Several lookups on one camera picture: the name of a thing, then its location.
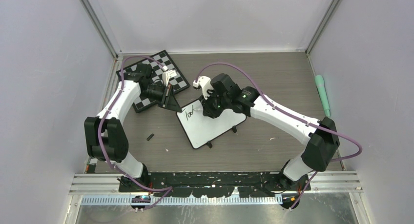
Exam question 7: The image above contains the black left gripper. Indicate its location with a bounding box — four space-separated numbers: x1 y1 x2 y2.
140 83 182 113

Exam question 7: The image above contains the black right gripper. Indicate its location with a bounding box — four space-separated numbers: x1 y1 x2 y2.
199 88 230 118

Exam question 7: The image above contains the small black-framed whiteboard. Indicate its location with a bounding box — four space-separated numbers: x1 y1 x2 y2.
176 100 247 149

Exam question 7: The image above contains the black marker cap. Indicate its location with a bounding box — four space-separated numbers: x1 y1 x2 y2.
146 133 154 141

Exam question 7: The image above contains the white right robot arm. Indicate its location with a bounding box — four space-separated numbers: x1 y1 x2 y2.
193 73 340 190

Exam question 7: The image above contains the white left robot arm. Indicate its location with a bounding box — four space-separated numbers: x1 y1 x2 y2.
84 64 182 192

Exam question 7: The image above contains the black white chessboard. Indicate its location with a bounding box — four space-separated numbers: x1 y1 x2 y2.
124 50 190 113

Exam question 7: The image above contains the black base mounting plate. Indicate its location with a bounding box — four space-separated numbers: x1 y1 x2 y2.
138 172 309 198

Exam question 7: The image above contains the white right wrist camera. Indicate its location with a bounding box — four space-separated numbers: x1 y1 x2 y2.
192 76 214 100

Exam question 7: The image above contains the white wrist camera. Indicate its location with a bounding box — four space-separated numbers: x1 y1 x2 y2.
162 65 177 86
192 76 214 100

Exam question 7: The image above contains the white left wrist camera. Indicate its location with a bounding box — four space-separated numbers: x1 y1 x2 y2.
162 65 177 86

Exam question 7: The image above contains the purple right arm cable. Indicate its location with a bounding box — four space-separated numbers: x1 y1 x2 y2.
195 61 363 211

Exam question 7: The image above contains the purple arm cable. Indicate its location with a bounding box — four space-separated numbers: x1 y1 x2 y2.
97 56 174 211
195 61 363 211

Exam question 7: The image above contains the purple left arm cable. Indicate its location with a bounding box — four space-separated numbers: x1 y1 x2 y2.
97 56 174 211

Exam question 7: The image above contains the white slotted cable duct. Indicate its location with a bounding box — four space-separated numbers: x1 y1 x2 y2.
81 194 283 206

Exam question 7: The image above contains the mint green handle tool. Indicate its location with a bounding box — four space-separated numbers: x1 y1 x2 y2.
314 75 331 117

